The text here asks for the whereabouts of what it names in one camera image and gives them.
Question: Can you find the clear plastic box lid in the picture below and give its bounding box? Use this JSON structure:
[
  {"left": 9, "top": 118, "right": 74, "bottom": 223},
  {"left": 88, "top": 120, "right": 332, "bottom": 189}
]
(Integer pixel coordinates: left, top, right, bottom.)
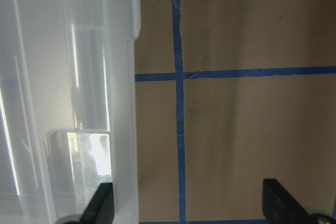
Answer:
[{"left": 1, "top": 0, "right": 141, "bottom": 223}]

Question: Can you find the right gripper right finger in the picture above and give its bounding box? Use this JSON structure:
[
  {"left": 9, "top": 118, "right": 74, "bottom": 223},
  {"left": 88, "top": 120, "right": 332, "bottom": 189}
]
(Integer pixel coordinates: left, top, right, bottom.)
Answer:
[{"left": 262, "top": 179, "right": 312, "bottom": 224}]

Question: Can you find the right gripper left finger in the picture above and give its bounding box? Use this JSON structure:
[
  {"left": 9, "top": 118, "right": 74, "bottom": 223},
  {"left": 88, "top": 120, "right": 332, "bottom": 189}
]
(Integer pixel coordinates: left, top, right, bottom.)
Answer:
[{"left": 79, "top": 183, "right": 115, "bottom": 224}]

